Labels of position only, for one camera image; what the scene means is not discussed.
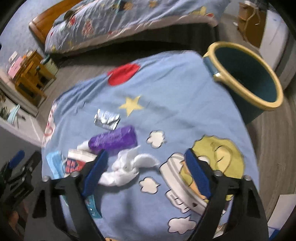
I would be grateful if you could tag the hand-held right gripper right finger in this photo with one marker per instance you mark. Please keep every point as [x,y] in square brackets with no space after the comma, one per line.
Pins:
[196,173]

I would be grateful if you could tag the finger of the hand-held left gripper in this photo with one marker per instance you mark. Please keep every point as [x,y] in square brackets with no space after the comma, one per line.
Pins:
[16,159]

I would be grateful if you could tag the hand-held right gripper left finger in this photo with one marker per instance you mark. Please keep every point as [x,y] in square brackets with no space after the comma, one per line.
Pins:
[94,176]

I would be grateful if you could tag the white tissue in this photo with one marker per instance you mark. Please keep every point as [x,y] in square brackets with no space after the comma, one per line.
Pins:
[120,173]

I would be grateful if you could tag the blue bin with yellow rim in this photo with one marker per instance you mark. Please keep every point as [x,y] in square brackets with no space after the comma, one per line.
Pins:
[245,74]

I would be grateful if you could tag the red and white packet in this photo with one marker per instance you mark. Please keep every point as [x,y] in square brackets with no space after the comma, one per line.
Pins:
[74,162]

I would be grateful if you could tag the light blue packet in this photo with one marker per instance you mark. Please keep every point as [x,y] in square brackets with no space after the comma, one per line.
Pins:
[55,162]

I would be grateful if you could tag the purple packet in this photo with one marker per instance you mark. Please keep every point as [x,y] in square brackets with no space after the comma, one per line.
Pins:
[113,139]

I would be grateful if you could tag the teal plastic item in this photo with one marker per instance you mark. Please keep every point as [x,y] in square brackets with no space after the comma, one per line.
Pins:
[13,115]

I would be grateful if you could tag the silver foil wrapper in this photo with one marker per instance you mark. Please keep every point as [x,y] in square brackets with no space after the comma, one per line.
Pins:
[106,119]

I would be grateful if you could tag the wooden stool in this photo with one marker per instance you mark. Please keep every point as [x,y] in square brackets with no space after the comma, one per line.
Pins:
[30,90]

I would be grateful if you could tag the blue cartoon printed cloth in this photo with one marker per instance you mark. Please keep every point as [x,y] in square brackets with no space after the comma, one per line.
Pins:
[173,104]

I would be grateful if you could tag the pink box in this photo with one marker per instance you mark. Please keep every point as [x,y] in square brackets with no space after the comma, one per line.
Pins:
[15,67]

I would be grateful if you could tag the wooden nightstand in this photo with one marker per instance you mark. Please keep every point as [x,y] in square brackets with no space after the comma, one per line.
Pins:
[44,69]

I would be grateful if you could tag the white paper sheet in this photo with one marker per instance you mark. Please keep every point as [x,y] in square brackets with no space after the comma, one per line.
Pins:
[282,213]

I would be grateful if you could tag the small green and white bin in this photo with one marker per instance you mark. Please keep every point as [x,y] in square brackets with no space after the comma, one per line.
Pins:
[51,66]

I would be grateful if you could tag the wooden bed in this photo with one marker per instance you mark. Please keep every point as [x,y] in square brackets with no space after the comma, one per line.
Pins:
[44,23]

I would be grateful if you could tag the small dark cloth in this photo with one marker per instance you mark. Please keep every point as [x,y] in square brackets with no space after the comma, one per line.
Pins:
[68,15]

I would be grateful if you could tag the wooden television cabinet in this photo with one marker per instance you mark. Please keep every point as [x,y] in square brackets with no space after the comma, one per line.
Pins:
[252,30]

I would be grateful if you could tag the white air purifier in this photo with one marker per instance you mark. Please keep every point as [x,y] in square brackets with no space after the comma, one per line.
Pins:
[277,41]

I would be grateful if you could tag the blue cartoon printed duvet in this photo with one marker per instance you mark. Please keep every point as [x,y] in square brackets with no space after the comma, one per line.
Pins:
[138,16]

